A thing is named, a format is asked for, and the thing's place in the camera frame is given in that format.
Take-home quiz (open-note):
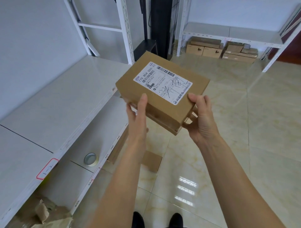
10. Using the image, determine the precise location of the person's right forearm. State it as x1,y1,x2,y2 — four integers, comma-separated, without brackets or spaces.
195,136,286,228

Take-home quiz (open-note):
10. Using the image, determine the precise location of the cardboard box with white label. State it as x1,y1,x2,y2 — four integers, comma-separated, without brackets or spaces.
115,51,210,130

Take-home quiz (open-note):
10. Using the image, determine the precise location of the white metal shelf rack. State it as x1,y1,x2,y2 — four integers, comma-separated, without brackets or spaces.
176,0,301,73
0,0,136,228

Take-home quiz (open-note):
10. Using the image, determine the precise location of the person's left hand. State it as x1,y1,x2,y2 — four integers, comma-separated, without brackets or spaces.
126,93,149,142

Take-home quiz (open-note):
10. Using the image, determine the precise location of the pile of cardboard boxes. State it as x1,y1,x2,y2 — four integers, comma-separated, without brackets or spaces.
185,36,259,64

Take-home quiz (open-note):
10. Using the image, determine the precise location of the plain cardboard box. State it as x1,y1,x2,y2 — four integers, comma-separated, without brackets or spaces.
128,101,198,136

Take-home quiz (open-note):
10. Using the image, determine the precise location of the person's black left shoe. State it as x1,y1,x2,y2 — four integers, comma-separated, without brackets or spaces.
132,211,145,228

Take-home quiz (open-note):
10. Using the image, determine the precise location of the tall black column stand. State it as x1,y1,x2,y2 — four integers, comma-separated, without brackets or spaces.
150,0,173,60

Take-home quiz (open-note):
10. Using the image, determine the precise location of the person's black right shoe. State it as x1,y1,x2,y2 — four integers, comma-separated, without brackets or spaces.
169,212,184,228

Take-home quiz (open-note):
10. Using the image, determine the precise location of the small brown cardboard box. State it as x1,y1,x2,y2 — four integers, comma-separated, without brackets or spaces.
107,127,129,165
141,151,163,174

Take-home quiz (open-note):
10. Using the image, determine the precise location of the red-bordered white shelf tag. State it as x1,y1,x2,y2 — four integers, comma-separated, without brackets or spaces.
36,158,59,180
91,167,101,181

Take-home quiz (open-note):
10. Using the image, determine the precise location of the person's black shoe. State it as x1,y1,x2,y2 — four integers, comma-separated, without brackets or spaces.
132,211,145,228
169,212,184,228

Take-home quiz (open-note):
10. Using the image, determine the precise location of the person's right hand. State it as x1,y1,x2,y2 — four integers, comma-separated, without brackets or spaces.
182,93,222,146

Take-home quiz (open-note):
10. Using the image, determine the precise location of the low black table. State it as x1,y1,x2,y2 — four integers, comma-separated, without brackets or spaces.
133,39,158,62

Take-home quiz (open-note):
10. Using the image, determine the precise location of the person's left forearm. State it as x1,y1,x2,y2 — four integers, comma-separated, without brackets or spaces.
88,139,147,228

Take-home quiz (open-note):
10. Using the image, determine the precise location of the clear packing tape roll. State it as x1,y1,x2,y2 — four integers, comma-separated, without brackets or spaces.
84,153,99,167

